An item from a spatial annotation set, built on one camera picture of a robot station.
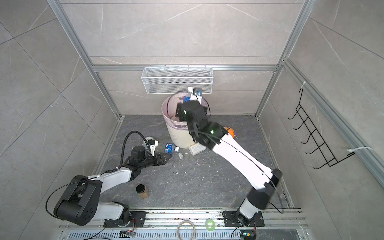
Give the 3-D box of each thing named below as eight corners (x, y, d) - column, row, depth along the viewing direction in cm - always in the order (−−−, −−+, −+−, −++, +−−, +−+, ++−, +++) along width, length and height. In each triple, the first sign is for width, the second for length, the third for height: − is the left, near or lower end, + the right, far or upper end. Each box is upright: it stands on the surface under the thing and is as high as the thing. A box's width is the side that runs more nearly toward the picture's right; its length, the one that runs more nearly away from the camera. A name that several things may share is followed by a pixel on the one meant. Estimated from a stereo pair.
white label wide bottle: (192, 157, 98) (192, 153, 93) (188, 150, 101) (188, 146, 97) (205, 151, 100) (205, 147, 96) (201, 145, 104) (201, 140, 99)
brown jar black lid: (140, 198, 82) (134, 192, 74) (142, 190, 85) (137, 184, 77) (147, 198, 82) (142, 192, 74) (149, 190, 85) (144, 184, 77)
